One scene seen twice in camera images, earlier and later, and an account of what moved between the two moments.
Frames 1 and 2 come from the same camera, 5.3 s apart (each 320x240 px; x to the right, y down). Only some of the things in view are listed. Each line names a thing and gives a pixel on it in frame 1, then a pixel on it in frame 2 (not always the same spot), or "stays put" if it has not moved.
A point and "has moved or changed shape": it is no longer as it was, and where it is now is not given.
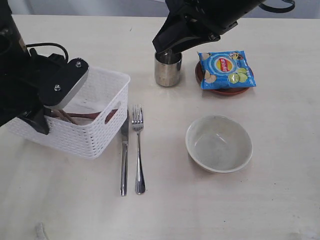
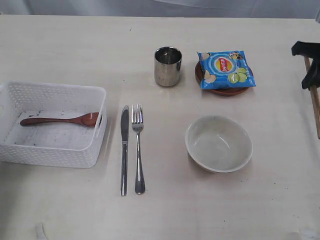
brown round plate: x=222 y=91 stays put
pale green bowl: x=218 y=144 stays put
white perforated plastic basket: x=101 y=90 has moved or changed shape
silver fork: x=138 y=123 stays put
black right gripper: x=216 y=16 → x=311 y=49
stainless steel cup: x=166 y=74 stays put
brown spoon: x=71 y=117 → x=89 y=119
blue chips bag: x=225 y=70 stays put
